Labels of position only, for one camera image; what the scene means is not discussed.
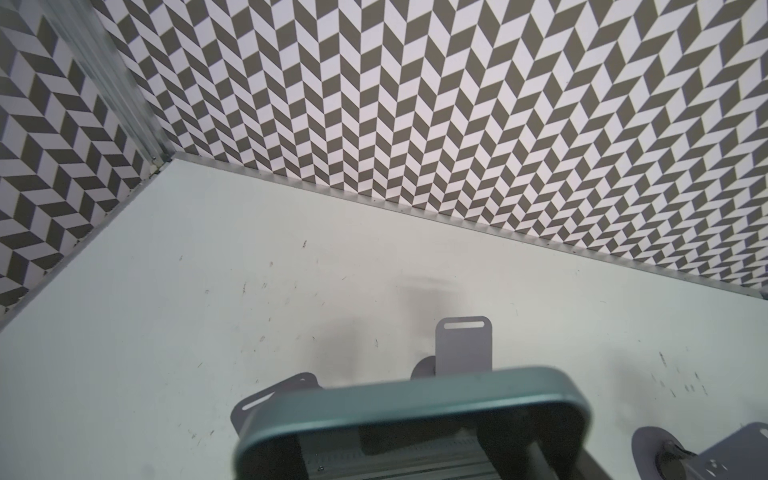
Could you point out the back right round stand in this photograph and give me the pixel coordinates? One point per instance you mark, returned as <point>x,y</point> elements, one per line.
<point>742,455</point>

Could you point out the back middle round stand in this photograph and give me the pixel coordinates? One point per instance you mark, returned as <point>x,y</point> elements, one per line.
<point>463,345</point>

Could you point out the round stand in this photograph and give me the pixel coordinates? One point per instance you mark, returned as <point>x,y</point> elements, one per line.
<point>463,345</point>
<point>247,406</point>
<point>742,455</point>

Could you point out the black phone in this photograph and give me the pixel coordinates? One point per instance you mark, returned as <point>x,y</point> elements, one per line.
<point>523,423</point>

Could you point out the back left round stand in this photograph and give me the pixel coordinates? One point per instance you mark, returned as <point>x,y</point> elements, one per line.
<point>247,406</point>

